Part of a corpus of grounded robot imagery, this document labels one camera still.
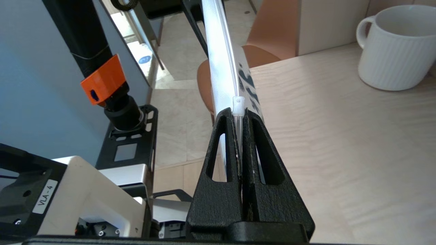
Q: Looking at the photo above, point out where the white and black robot torso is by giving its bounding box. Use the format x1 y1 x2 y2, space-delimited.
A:
0 143 193 239

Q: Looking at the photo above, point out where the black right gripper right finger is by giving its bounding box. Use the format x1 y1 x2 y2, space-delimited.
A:
243 109 314 237

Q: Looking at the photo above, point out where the black cylindrical torso joint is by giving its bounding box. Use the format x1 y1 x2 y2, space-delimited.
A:
104 82 143 131

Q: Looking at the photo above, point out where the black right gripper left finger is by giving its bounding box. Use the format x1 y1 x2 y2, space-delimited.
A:
186 108 244 237

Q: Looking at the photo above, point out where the white ribbed ceramic mug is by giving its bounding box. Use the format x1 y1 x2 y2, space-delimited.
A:
356 5 436 91

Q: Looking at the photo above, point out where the black metal background stand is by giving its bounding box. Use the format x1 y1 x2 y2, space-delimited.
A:
111 0 209 70

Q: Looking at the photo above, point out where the pink plastic chair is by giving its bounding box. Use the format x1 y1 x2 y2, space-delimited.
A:
197 0 300 116

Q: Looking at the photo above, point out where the orange plastic cover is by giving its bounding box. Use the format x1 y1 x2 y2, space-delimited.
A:
80 54 126 106

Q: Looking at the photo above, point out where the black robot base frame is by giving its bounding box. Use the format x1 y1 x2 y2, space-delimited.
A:
95 104 159 170

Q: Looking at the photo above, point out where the white floral zipper pouch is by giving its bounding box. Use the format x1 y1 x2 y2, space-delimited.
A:
201 0 264 181

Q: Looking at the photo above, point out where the black torso column tube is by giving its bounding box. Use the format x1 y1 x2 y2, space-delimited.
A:
43 0 113 79

